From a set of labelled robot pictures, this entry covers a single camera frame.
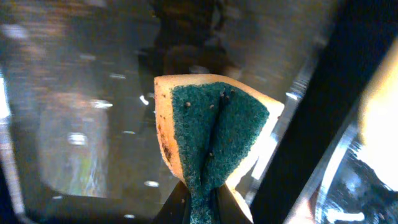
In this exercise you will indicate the yellow plate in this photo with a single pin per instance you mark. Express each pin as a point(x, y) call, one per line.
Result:
point(378, 120)

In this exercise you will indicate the black round tray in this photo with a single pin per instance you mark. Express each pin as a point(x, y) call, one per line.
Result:
point(344, 188)

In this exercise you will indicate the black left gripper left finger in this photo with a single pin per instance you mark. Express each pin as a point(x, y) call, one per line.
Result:
point(177, 208)

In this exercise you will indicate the black rectangular tray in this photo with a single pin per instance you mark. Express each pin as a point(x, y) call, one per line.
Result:
point(78, 134)

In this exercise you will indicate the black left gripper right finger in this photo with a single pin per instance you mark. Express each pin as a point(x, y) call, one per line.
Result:
point(228, 210)

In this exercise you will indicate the yellow green sponge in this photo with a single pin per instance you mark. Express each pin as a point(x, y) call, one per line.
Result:
point(211, 130)

